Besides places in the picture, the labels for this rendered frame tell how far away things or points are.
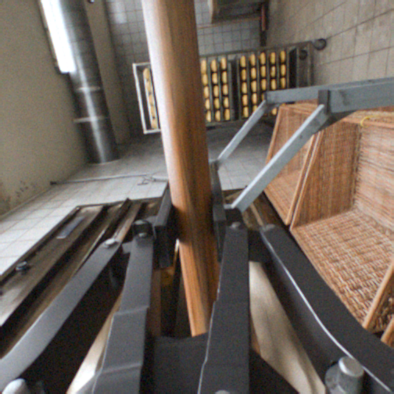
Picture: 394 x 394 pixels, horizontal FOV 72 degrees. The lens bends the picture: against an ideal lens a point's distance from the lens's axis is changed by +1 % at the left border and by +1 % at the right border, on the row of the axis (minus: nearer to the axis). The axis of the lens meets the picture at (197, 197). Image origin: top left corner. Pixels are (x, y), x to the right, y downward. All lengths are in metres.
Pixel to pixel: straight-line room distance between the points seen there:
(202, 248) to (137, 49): 5.15
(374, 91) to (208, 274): 0.49
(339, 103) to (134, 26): 4.93
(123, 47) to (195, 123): 5.19
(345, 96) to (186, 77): 0.44
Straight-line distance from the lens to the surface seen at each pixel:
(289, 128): 1.72
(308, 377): 0.77
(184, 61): 0.17
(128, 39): 5.35
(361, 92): 0.60
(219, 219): 0.16
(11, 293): 1.32
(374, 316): 0.81
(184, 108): 0.17
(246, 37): 5.28
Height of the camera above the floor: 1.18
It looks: 3 degrees up
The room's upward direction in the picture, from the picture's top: 96 degrees counter-clockwise
